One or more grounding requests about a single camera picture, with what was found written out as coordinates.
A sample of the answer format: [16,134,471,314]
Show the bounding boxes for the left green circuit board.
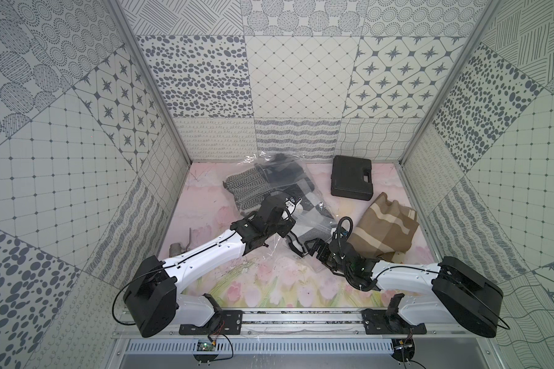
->
[193,341,219,364]

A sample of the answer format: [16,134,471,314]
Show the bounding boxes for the silver metal cylinder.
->
[169,228,192,258]

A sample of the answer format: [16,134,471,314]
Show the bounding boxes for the black plastic tool case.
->
[330,155,373,201]

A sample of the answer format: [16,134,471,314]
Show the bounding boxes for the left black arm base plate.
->
[173,294,243,336]

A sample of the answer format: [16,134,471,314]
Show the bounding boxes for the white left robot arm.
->
[118,192,298,338]

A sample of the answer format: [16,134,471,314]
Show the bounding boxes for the clear plastic vacuum bag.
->
[223,152,336,272]

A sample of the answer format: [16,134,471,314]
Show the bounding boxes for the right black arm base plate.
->
[361,293,427,335]

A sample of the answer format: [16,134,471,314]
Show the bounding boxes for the black white herringbone knit blanket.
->
[223,165,275,215]

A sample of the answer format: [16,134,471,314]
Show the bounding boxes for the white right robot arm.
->
[286,231,510,338]

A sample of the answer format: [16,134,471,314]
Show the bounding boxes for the black white checkered blanket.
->
[279,180,335,232]

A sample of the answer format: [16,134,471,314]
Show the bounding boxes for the beige striped blanket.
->
[348,192,420,263]

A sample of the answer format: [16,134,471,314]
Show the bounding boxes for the right black circuit module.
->
[391,339,415,364]

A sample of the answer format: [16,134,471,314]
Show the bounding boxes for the aluminium mounting rail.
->
[112,306,495,340]

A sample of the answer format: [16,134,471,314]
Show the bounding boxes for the dark grey blanket in bag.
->
[259,153,306,186]

